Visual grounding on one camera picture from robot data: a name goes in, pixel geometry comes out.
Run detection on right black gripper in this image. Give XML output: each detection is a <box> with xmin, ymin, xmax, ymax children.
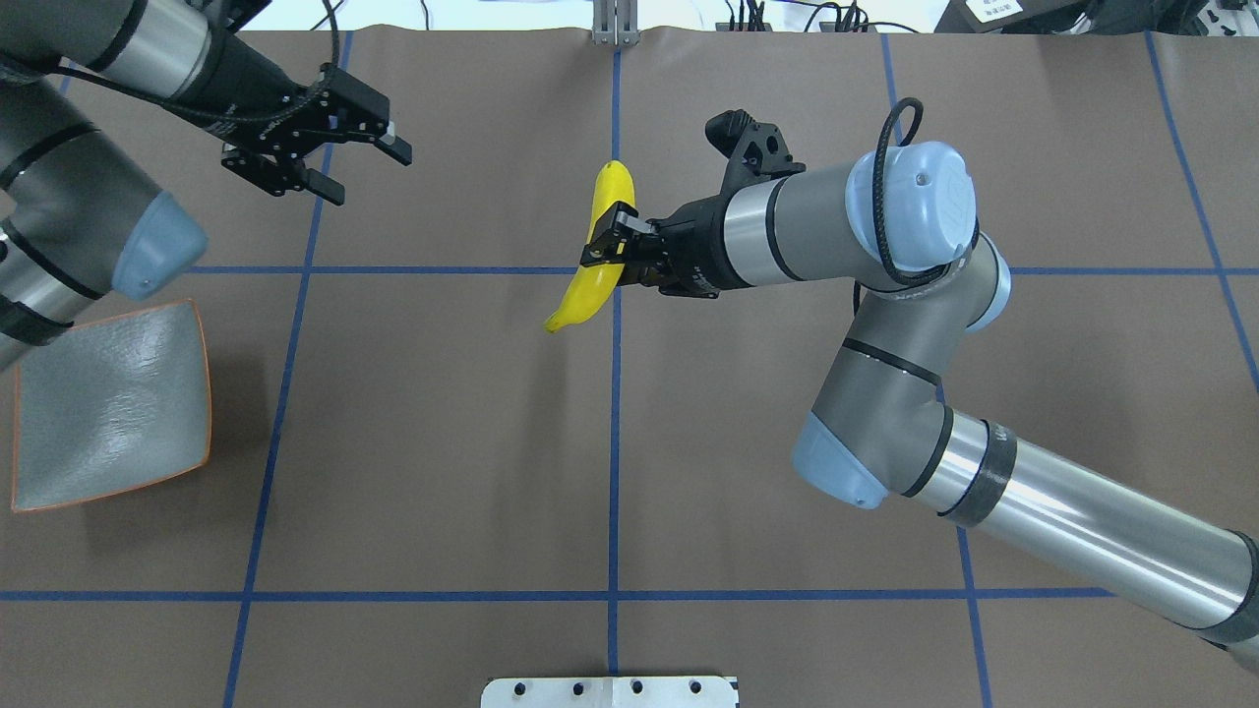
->
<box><xmin>579</xmin><ymin>203</ymin><xmax>719</xmax><ymax>299</ymax></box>

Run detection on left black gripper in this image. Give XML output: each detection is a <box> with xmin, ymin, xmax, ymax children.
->
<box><xmin>220</xmin><ymin>66</ymin><xmax>413</xmax><ymax>207</ymax></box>

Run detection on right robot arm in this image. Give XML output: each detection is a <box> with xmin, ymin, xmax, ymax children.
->
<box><xmin>546</xmin><ymin>139</ymin><xmax>1256</xmax><ymax>671</ymax></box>

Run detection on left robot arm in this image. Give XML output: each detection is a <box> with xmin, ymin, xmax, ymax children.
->
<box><xmin>1</xmin><ymin>1</ymin><xmax>413</xmax><ymax>369</ymax></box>

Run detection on grey square plate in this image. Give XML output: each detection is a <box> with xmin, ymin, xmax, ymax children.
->
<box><xmin>10</xmin><ymin>299</ymin><xmax>214</xmax><ymax>511</ymax></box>

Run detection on blue tape line lengthwise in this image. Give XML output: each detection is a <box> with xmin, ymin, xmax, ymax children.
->
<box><xmin>607</xmin><ymin>49</ymin><xmax>624</xmax><ymax>679</ymax></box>

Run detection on blue tape line crosswise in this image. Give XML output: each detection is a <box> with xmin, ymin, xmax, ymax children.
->
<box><xmin>189</xmin><ymin>265</ymin><xmax>1258</xmax><ymax>277</ymax></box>

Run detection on white camera stand base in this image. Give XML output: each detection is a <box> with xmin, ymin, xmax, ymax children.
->
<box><xmin>480</xmin><ymin>674</ymin><xmax>742</xmax><ymax>707</ymax></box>

